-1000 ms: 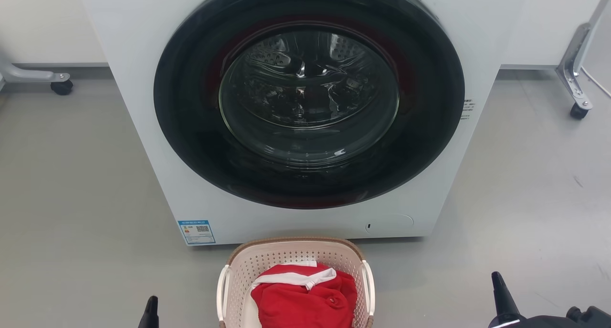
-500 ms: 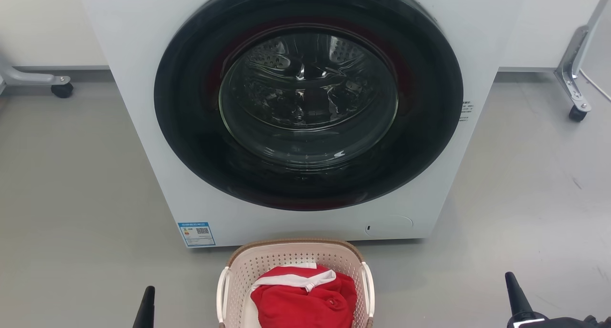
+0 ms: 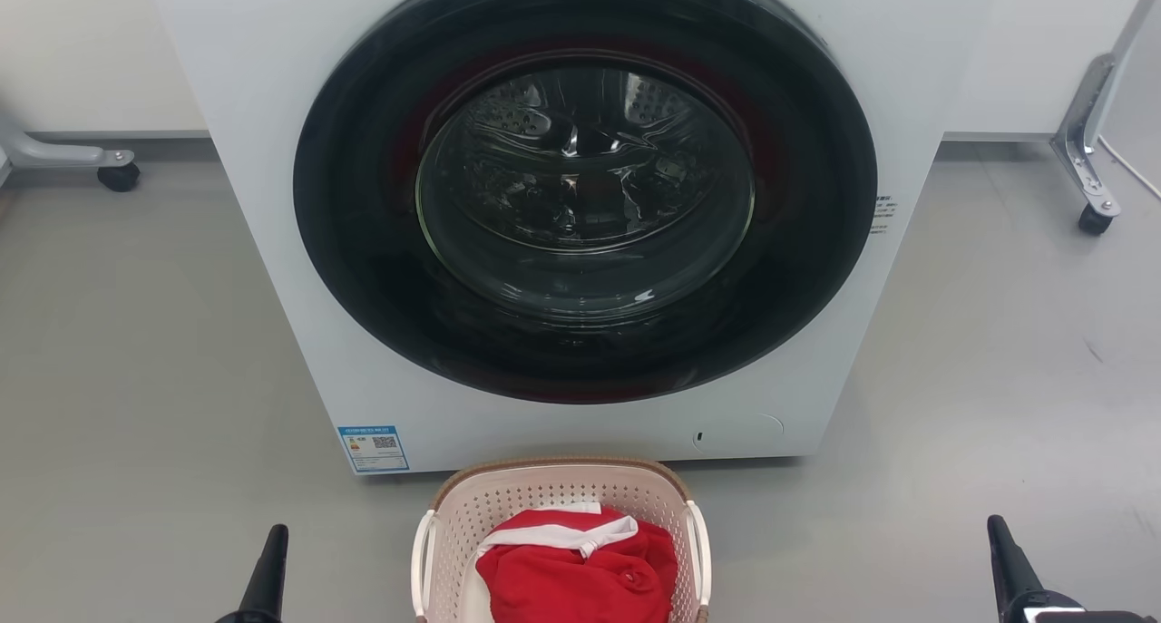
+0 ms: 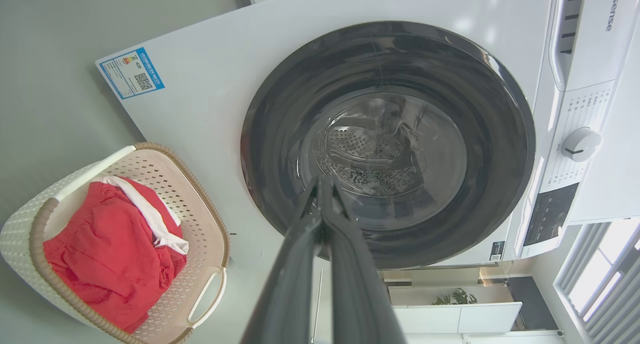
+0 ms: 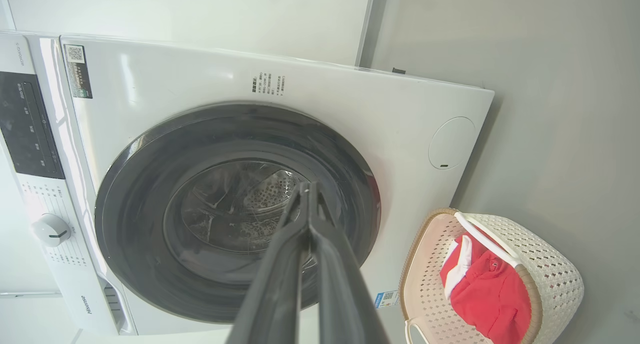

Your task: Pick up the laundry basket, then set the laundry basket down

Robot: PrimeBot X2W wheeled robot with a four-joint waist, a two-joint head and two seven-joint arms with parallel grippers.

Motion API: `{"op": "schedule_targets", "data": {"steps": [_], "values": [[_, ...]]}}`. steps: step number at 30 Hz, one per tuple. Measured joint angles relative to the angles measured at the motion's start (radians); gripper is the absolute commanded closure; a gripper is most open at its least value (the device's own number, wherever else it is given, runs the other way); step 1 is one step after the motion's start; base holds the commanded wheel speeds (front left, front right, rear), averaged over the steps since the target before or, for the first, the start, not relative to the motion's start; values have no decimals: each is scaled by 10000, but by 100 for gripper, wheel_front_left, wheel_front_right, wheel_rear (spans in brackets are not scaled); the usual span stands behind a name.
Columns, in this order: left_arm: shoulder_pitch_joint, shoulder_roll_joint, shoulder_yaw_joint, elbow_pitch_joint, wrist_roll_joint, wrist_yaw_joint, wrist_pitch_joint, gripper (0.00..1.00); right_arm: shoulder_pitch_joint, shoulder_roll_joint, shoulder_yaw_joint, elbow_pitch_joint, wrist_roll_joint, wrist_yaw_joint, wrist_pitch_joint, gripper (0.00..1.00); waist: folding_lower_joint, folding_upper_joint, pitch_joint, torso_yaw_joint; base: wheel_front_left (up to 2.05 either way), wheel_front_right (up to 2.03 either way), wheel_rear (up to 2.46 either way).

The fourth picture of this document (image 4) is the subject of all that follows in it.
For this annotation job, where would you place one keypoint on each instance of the green potted plant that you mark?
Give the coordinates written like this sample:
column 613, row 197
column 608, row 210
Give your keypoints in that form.
column 456, row 298

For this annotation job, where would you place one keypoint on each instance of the low white cabinet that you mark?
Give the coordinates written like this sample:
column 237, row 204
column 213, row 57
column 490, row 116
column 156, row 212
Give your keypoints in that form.
column 450, row 318

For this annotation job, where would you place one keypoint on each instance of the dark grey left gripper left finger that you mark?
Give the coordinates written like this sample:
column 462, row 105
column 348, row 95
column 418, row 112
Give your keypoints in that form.
column 287, row 284

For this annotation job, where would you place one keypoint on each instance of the white round control knob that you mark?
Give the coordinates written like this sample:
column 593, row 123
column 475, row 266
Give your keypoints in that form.
column 581, row 143

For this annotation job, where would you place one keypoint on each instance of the white garment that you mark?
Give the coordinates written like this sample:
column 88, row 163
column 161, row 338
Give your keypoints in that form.
column 160, row 229

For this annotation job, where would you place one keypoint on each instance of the blue energy label sticker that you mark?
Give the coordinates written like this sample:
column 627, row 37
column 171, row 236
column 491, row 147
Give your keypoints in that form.
column 131, row 73

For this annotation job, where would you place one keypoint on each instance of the red garment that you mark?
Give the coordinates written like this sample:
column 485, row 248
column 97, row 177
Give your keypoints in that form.
column 105, row 264

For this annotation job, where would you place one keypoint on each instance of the small dark sticker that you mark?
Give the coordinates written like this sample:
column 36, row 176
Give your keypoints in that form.
column 497, row 251

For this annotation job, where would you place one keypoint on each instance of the round dark washing machine door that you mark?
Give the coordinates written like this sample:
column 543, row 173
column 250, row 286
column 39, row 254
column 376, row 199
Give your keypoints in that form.
column 485, row 143

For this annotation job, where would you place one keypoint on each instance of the black display panel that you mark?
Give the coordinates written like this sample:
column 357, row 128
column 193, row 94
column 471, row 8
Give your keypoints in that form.
column 550, row 215

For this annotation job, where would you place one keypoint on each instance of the white detergent drawer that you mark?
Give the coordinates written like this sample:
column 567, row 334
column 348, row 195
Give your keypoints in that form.
column 600, row 38

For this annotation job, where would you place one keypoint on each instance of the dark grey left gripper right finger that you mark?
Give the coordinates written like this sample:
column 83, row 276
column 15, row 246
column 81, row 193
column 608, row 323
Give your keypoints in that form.
column 360, row 294

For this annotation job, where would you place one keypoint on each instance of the window with grey frame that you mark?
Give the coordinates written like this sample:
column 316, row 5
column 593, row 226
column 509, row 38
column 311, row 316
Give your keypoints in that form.
column 595, row 284

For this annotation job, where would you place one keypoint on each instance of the cream perforated laundry basket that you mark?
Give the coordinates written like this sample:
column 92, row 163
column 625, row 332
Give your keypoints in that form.
column 200, row 219

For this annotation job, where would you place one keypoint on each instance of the white washing machine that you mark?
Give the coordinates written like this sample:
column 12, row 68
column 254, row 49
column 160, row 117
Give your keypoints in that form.
column 210, row 103

